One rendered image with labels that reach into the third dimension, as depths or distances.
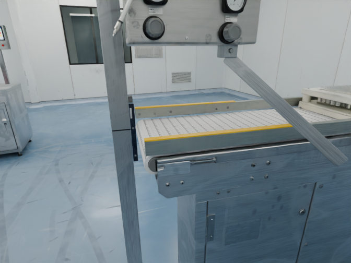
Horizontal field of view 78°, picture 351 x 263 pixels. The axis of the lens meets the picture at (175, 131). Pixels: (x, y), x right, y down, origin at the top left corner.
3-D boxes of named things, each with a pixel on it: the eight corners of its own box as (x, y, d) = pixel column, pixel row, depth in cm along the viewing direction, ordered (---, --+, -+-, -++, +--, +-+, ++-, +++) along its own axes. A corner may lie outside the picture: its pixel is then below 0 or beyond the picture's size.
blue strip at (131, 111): (133, 162, 74) (128, 104, 67) (133, 160, 74) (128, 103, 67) (138, 161, 74) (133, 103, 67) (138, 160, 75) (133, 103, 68)
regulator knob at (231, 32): (224, 43, 34) (226, 12, 32) (218, 44, 36) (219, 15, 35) (244, 43, 35) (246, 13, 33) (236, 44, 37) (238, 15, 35)
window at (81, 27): (69, 64, 478) (59, 4, 438) (69, 64, 479) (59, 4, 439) (132, 63, 523) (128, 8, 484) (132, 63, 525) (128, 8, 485)
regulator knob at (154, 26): (144, 39, 31) (142, 3, 30) (143, 40, 33) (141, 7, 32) (167, 39, 32) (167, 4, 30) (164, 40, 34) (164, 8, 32)
